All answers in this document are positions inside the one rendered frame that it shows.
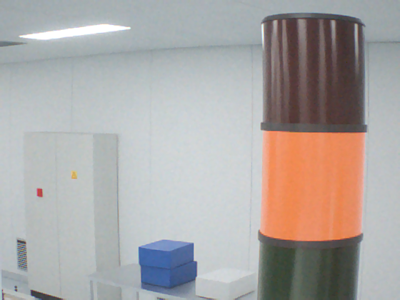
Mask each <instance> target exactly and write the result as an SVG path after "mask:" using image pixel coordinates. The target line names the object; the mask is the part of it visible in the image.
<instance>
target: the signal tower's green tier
mask: <svg viewBox="0 0 400 300"><path fill-rule="evenodd" d="M360 249H361V242H359V243H357V244H353V245H350V246H346V247H340V248H327V249H290V248H286V247H282V248H281V247H277V246H272V245H267V244H263V243H261V242H260V244H259V270H258V294H257V300H357V294H358V277H359V259H360Z"/></svg>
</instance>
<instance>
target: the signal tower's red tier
mask: <svg viewBox="0 0 400 300"><path fill-rule="evenodd" d="M261 28H262V53H263V58H262V81H263V107H262V122H266V123H289V124H366V112H365V103H366V85H365V74H366V66H365V47H364V46H365V32H364V26H363V25H361V24H355V23H351V22H345V21H336V20H322V19H284V20H275V21H269V22H264V23H263V24H262V25H261Z"/></svg>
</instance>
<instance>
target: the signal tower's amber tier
mask: <svg viewBox="0 0 400 300"><path fill-rule="evenodd" d="M364 162H365V133H304V132H279V131H262V159H261V215H260V232H261V233H262V234H264V235H265V236H269V237H270V236H272V237H274V238H278V239H290V240H297V241H299V240H304V241H316V240H333V239H345V238H350V237H354V236H358V235H359V234H360V233H361V222H362V219H363V193H364Z"/></svg>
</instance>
